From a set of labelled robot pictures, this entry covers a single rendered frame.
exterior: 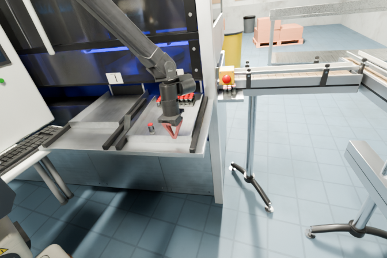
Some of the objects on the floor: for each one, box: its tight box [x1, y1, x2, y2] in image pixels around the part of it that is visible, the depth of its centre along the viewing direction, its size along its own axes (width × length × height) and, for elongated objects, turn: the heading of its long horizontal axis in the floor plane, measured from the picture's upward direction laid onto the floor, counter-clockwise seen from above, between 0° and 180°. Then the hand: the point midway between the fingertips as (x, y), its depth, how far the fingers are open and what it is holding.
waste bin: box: [243, 16, 256, 33], centre depth 707 cm, size 44×43×55 cm
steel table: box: [267, 0, 387, 66], centre depth 305 cm, size 78×208×106 cm, turn 83°
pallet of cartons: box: [252, 17, 303, 48], centre depth 519 cm, size 128×94×69 cm
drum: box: [222, 29, 243, 69], centre depth 372 cm, size 47×47×74 cm
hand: (174, 136), depth 70 cm, fingers closed
